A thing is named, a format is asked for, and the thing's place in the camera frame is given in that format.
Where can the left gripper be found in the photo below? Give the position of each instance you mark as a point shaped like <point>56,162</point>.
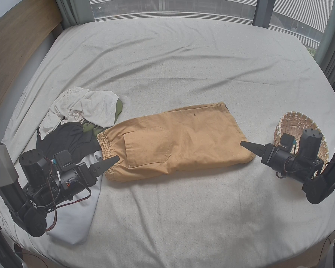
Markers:
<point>78,179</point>

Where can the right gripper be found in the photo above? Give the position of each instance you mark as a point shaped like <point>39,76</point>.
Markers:
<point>277,159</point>

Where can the tan shorts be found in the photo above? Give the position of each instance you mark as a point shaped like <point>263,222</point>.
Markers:
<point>178,141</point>

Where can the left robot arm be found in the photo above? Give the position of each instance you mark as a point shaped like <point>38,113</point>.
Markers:
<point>11,194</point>

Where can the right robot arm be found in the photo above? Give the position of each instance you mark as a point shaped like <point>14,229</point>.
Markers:
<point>321,183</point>

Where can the black garment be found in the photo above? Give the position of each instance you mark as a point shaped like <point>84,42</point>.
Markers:
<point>67,141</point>

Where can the pale blue garment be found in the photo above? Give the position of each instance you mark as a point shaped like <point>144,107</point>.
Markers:
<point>75,219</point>

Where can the round woven basket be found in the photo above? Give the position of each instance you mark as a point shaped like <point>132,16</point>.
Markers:
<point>296,123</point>

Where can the green garment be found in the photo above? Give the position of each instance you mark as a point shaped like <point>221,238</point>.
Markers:
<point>102,131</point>

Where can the white garment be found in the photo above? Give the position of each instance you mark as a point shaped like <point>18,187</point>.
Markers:
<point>92,105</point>

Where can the bed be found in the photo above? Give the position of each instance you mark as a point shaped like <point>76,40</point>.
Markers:
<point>184,66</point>

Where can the grey-green curtain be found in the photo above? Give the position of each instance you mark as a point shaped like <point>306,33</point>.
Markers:
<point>333,38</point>
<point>72,4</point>

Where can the window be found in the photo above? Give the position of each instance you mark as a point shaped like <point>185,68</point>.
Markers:
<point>184,1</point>

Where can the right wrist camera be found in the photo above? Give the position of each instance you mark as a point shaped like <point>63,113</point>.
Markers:
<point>287,141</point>

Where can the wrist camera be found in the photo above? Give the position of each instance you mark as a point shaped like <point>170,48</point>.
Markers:
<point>62,159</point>
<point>287,141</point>

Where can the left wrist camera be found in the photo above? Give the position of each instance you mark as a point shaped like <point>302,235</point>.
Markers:
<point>62,159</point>

